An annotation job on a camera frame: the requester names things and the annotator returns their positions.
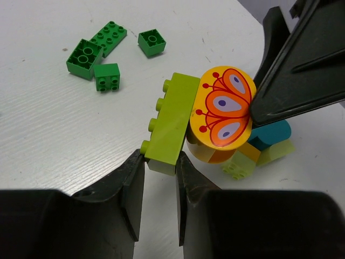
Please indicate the cyan rounded lego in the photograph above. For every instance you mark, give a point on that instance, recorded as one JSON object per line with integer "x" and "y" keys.
{"x": 265, "y": 136}

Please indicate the small dark green lego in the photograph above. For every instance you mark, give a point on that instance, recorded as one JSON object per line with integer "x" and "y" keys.
{"x": 107, "y": 77}

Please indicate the dark green square lego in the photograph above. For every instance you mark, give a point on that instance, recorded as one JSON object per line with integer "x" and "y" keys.
{"x": 151, "y": 43}

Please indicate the long dark green lego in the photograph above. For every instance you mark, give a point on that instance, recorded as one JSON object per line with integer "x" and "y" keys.
{"x": 109, "y": 37}

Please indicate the lime long lego brick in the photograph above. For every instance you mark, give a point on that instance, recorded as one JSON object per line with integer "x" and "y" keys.
{"x": 168, "y": 129}

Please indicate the orange butterfly round lego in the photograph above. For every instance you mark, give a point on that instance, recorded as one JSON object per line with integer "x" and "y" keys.
{"x": 220, "y": 120}

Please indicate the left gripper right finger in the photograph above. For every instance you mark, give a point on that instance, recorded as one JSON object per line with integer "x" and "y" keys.
{"x": 191, "y": 185}

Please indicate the dark green lego block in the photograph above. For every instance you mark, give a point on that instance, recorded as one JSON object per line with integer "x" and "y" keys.
{"x": 83, "y": 59}

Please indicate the pale yellow orange lego stack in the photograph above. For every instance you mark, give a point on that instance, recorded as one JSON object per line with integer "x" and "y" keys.
{"x": 245, "y": 159}

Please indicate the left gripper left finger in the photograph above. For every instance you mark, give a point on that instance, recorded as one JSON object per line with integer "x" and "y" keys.
{"x": 110, "y": 211}

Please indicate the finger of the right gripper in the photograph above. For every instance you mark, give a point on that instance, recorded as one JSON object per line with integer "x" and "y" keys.
{"x": 276, "y": 33}
{"x": 308, "y": 72}

